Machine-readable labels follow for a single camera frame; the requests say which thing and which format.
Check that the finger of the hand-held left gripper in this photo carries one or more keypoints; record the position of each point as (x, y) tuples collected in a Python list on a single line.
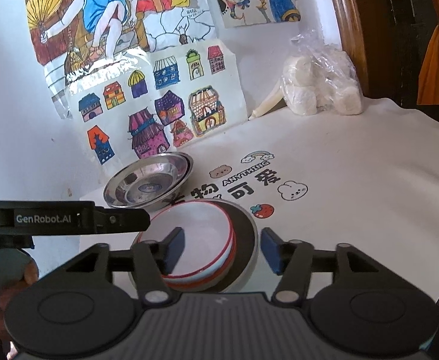
[(129, 219)]

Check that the plastic bag of white rolls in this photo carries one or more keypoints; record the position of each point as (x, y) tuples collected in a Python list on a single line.
[(320, 82)]

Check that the white rolled paper tube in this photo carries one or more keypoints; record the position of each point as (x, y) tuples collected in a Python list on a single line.
[(270, 101)]

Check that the person's left hand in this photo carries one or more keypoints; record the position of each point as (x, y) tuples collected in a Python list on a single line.
[(13, 292)]

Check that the printed white tablecloth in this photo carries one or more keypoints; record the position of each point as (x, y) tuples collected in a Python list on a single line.
[(354, 180)]

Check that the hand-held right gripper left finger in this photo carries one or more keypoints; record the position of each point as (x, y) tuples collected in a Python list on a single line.
[(175, 249)]

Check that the child with fan drawing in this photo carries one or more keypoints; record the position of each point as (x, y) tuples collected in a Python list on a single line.
[(103, 18)]

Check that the colourful houses drawing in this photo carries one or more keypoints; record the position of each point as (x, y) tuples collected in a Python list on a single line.
[(167, 93)]

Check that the white red-rimmed bowl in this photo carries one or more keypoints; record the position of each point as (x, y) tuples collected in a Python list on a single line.
[(200, 236), (225, 262)]

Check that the stainless steel plate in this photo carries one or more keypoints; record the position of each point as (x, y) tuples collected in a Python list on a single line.
[(183, 174), (144, 183)]

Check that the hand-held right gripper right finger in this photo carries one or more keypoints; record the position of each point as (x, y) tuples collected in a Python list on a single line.
[(270, 251)]

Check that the wooden curved frame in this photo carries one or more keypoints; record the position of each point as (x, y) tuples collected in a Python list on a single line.
[(348, 26)]

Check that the dark grey plate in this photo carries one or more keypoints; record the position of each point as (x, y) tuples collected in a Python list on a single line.
[(247, 240)]

